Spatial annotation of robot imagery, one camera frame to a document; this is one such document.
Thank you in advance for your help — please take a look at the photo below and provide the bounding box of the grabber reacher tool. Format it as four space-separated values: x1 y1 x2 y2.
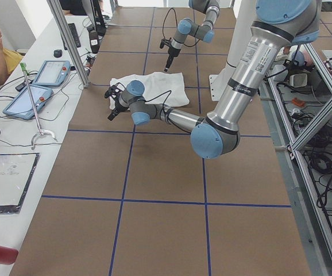
20 63 57 150

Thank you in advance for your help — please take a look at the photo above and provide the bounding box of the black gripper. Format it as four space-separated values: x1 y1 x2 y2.
164 43 181 72
107 94 129 121

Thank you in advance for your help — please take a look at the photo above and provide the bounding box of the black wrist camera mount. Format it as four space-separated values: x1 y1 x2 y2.
104 82 125 100

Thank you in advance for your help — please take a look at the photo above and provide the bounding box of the aluminium extrusion frame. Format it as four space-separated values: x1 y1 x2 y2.
262 44 332 275

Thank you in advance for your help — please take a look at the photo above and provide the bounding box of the black keyboard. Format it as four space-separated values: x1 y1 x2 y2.
68 23 81 48

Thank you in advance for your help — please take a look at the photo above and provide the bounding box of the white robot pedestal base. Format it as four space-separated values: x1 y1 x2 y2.
209 0 256 101

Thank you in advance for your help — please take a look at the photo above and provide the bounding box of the white long-sleeve printed shirt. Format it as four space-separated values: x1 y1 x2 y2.
110 72 190 107

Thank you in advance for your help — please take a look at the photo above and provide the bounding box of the aluminium frame post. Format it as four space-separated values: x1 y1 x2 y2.
47 0 90 88

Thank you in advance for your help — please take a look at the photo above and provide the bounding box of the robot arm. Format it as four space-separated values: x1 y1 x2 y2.
105 1 322 159
160 0 220 72

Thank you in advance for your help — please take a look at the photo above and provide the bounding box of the upper blue teach pendant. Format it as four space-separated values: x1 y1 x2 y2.
32 60 71 87

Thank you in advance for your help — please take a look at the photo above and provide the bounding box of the black round mouse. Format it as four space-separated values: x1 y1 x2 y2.
53 49 63 58

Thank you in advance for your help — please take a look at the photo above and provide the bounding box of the orange connector block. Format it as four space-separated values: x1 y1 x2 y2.
291 97 306 108

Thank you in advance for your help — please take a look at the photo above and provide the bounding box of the lower blue teach pendant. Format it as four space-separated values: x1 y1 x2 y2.
3 85 53 120

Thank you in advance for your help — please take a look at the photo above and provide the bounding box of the blue teach pendant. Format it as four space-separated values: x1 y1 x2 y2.
3 85 53 120
32 60 71 87

